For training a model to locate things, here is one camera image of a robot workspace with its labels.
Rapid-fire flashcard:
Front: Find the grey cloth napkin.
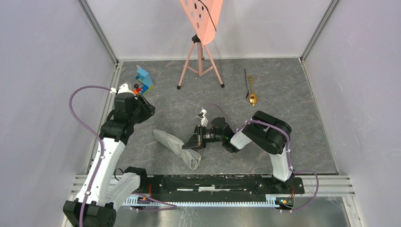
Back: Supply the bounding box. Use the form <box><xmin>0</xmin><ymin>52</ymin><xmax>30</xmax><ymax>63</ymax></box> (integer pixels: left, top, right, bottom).
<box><xmin>153</xmin><ymin>129</ymin><xmax>201</xmax><ymax>170</ymax></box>

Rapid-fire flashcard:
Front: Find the thin black utensil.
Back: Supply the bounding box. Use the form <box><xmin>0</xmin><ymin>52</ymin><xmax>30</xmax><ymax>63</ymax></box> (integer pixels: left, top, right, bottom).
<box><xmin>244</xmin><ymin>68</ymin><xmax>250</xmax><ymax>99</ymax></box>

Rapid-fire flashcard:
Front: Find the gold spoon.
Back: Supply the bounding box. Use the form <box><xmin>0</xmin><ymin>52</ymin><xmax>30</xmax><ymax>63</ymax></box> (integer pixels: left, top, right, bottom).
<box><xmin>248</xmin><ymin>75</ymin><xmax>258</xmax><ymax>106</ymax></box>

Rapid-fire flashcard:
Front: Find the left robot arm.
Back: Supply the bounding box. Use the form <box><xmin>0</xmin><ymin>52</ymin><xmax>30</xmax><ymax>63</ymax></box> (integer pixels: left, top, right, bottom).
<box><xmin>63</xmin><ymin>93</ymin><xmax>155</xmax><ymax>227</ymax></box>

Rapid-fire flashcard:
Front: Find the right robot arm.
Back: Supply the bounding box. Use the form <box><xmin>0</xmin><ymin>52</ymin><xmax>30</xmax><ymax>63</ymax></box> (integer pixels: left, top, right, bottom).
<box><xmin>182</xmin><ymin>110</ymin><xmax>294</xmax><ymax>189</ymax></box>

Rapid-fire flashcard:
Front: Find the blue toy brick figure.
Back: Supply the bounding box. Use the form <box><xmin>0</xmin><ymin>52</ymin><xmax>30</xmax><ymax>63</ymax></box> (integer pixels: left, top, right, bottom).
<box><xmin>132</xmin><ymin>65</ymin><xmax>154</xmax><ymax>95</ymax></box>

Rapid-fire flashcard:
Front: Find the pink tripod stand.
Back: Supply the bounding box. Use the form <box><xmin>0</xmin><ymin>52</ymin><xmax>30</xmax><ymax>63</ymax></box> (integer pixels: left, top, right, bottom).
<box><xmin>176</xmin><ymin>35</ymin><xmax>225</xmax><ymax>90</ymax></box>

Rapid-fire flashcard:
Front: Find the pink perforated board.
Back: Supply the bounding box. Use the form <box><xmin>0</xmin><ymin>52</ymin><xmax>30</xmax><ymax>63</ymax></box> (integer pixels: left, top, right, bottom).
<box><xmin>179</xmin><ymin>0</ymin><xmax>223</xmax><ymax>45</ymax></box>

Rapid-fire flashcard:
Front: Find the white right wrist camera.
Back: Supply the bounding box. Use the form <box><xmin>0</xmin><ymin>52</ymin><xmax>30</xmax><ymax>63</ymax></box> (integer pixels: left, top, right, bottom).
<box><xmin>195</xmin><ymin>108</ymin><xmax>209</xmax><ymax>127</ymax></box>

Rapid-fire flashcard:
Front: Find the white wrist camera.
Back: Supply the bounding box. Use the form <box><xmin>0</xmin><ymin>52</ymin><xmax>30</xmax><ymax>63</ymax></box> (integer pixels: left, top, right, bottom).
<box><xmin>109</xmin><ymin>83</ymin><xmax>134</xmax><ymax>94</ymax></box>
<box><xmin>195</xmin><ymin>108</ymin><xmax>209</xmax><ymax>127</ymax></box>

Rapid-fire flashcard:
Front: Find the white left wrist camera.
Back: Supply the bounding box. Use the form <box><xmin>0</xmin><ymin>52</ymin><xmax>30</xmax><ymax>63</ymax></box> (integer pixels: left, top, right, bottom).
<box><xmin>109</xmin><ymin>83</ymin><xmax>134</xmax><ymax>94</ymax></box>

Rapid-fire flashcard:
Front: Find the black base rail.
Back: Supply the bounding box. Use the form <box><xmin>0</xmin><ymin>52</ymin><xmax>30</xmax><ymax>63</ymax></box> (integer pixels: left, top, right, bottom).
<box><xmin>123</xmin><ymin>174</ymin><xmax>305</xmax><ymax>209</ymax></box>

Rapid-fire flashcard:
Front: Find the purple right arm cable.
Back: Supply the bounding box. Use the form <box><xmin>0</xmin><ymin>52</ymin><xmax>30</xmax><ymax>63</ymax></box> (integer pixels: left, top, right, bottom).
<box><xmin>205</xmin><ymin>104</ymin><xmax>320</xmax><ymax>214</ymax></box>

